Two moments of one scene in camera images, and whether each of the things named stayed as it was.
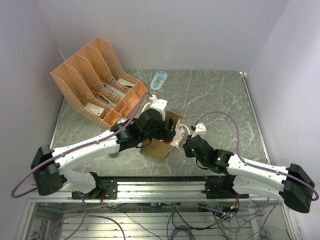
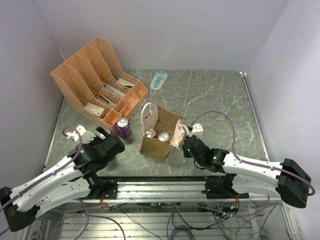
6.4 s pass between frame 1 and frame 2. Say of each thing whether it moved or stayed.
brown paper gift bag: stayed
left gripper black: moved
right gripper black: stayed
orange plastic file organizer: stayed
